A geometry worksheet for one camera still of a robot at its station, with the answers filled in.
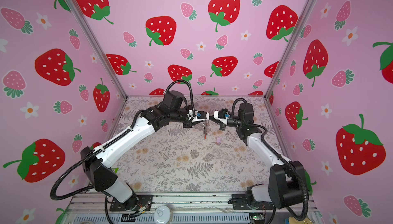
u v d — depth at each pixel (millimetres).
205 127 766
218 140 961
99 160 420
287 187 417
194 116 568
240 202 745
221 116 604
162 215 662
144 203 735
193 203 751
